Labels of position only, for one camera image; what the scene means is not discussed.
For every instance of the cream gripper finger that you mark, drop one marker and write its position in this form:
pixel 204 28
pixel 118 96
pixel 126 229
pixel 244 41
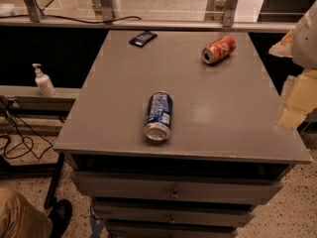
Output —
pixel 298 99
pixel 283 49

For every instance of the red coke can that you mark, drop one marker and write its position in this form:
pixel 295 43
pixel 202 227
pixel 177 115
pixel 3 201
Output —
pixel 218 50

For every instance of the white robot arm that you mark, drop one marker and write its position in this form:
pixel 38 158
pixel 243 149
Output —
pixel 304 46

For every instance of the blue pepsi can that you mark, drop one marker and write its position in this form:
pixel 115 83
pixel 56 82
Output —
pixel 158 117

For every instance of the grey drawer cabinet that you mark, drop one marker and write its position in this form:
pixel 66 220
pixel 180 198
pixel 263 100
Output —
pixel 224 157

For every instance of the blue tape on floor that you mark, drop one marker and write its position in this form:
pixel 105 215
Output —
pixel 96 227

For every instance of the white pump bottle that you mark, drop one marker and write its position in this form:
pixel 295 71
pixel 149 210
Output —
pixel 43 81

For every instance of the black metal stand leg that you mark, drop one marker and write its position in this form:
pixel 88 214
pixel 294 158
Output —
pixel 57 167

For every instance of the black shoe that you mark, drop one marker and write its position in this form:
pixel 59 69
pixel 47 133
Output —
pixel 60 216

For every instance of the tan trouser leg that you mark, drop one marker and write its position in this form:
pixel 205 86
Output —
pixel 19 219

